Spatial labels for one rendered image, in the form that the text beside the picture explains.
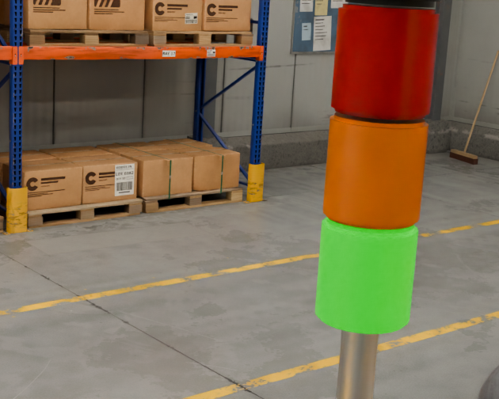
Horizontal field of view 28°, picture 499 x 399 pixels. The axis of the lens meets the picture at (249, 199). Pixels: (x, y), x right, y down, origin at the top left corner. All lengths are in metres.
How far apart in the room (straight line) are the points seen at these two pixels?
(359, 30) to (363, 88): 0.03
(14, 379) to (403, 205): 5.43
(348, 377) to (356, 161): 0.12
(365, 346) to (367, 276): 0.05
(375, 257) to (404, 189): 0.04
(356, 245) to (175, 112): 10.78
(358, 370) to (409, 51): 0.17
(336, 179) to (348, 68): 0.06
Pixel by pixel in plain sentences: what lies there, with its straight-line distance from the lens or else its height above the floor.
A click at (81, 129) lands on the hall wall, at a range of 10.64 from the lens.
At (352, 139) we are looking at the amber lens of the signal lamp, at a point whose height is 2.26.
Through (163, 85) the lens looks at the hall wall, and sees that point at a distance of 11.13.
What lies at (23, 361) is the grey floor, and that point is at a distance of 6.13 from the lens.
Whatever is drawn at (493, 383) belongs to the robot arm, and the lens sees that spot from 2.30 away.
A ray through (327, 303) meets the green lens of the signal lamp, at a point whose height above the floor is 2.17.
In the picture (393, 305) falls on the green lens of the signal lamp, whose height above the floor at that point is 2.18.
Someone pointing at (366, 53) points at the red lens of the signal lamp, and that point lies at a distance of 0.48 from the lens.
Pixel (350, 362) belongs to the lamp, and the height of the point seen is 2.14.
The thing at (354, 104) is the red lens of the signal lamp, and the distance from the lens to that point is 0.49.
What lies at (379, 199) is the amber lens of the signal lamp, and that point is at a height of 2.23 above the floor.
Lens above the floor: 2.34
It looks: 13 degrees down
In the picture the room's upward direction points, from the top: 3 degrees clockwise
